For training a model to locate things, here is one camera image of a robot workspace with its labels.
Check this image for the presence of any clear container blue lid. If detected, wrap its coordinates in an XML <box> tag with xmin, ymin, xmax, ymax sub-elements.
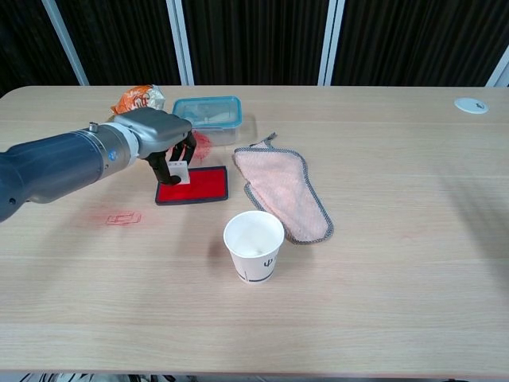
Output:
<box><xmin>171</xmin><ymin>95</ymin><xmax>258</xmax><ymax>146</ymax></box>

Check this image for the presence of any white paper cup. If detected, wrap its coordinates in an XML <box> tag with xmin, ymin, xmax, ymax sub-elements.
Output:
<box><xmin>222</xmin><ymin>210</ymin><xmax>286</xmax><ymax>285</ymax></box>

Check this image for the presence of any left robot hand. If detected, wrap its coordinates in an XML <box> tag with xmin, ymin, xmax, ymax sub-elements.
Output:
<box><xmin>112</xmin><ymin>107</ymin><xmax>199</xmax><ymax>186</ymax></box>

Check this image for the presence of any white table cable grommet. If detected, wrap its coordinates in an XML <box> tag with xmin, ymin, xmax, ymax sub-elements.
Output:
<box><xmin>453</xmin><ymin>97</ymin><xmax>490</xmax><ymax>116</ymax></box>

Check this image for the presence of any white partition post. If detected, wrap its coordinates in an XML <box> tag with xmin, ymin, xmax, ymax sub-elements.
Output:
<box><xmin>165</xmin><ymin>0</ymin><xmax>196</xmax><ymax>86</ymax></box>
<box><xmin>317</xmin><ymin>0</ymin><xmax>346</xmax><ymax>87</ymax></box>
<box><xmin>41</xmin><ymin>0</ymin><xmax>91</xmax><ymax>87</ymax></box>
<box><xmin>484</xmin><ymin>50</ymin><xmax>509</xmax><ymax>88</ymax></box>

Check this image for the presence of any pink cloth grey edging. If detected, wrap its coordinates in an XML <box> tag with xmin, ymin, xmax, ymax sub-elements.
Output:
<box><xmin>231</xmin><ymin>132</ymin><xmax>335</xmax><ymax>245</ymax></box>

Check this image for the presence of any crumpled orange white packet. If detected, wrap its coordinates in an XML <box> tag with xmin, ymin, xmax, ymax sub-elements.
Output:
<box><xmin>110</xmin><ymin>84</ymin><xmax>166</xmax><ymax>116</ymax></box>

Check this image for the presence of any small red stamp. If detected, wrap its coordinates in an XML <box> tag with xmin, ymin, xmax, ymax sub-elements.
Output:
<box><xmin>166</xmin><ymin>143</ymin><xmax>191</xmax><ymax>185</ymax></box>

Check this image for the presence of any red ink pad case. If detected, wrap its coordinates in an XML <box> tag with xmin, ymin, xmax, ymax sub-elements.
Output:
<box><xmin>154</xmin><ymin>132</ymin><xmax>231</xmax><ymax>207</ymax></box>

